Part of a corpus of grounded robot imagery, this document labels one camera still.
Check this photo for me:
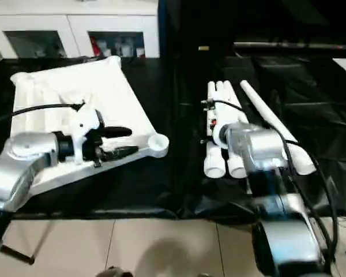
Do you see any white plastic table top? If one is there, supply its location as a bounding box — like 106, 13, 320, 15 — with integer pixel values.
10, 55, 170, 197

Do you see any white plastic table leg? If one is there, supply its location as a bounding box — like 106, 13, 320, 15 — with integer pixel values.
239, 80, 317, 175
222, 80, 249, 128
215, 80, 249, 178
203, 80, 227, 177

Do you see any black table mat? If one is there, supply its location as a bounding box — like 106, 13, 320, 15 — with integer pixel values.
0, 56, 346, 220

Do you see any white glass-door cabinet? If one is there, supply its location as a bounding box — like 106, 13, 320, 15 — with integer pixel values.
0, 0, 159, 60

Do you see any dark robot foot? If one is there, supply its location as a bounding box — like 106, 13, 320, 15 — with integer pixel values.
96, 267, 133, 277

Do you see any black stand leg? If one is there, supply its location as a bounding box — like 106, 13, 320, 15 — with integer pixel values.
1, 244, 35, 265

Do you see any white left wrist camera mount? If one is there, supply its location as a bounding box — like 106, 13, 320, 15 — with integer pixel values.
67, 99, 101, 166

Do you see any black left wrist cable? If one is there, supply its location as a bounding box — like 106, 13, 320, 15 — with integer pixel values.
0, 103, 85, 125

